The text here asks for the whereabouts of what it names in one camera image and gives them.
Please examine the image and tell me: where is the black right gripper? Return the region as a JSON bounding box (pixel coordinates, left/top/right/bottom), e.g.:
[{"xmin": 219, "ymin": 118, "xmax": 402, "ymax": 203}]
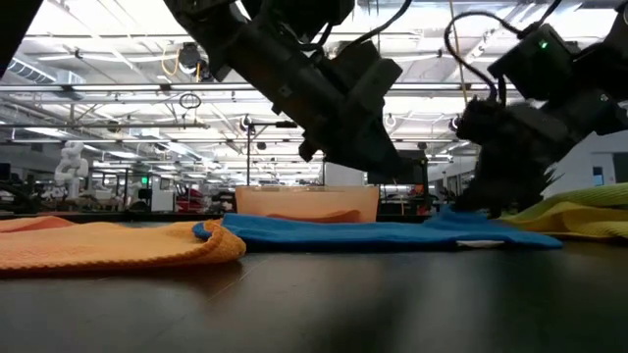
[{"xmin": 453, "ymin": 95, "xmax": 578, "ymax": 220}]

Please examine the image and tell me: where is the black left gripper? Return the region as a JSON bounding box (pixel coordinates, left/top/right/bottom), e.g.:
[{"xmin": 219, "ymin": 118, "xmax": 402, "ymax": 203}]
[{"xmin": 298, "ymin": 105, "xmax": 411, "ymax": 185}]

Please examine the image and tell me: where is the blue microfiber towel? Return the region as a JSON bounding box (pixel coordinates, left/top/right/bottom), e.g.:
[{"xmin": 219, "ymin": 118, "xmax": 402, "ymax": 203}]
[{"xmin": 192, "ymin": 204, "xmax": 564, "ymax": 252}]

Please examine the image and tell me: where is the yellow microfiber towel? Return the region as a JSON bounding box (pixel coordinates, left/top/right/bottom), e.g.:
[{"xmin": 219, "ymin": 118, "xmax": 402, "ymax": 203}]
[{"xmin": 499, "ymin": 199, "xmax": 628, "ymax": 241}]

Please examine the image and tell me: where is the green microfiber towel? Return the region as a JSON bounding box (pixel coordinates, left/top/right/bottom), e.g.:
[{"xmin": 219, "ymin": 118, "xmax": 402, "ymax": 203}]
[{"xmin": 539, "ymin": 181, "xmax": 628, "ymax": 210}]

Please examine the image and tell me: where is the black perforated computer case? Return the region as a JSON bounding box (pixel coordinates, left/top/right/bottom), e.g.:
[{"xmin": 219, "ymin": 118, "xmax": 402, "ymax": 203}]
[{"xmin": 366, "ymin": 149, "xmax": 429, "ymax": 187}]

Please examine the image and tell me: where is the orange plastic bin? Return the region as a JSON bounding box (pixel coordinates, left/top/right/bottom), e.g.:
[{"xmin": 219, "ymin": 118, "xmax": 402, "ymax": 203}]
[{"xmin": 235, "ymin": 184, "xmax": 382, "ymax": 225}]

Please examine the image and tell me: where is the black pole stand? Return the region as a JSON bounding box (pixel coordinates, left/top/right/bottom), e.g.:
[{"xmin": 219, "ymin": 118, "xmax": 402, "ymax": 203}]
[{"xmin": 243, "ymin": 119, "xmax": 299, "ymax": 187}]

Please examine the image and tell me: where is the yellow hanging cable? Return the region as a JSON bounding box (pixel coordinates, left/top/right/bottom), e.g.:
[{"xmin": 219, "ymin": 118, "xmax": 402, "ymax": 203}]
[{"xmin": 448, "ymin": 0, "xmax": 470, "ymax": 107}]

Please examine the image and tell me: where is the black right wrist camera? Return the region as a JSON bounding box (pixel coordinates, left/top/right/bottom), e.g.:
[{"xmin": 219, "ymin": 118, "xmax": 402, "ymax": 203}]
[{"xmin": 488, "ymin": 23, "xmax": 580, "ymax": 102}]

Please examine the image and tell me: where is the black ceiling cable reel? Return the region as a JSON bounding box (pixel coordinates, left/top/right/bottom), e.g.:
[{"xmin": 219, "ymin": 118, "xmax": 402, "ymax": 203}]
[{"xmin": 176, "ymin": 41, "xmax": 203, "ymax": 71}]

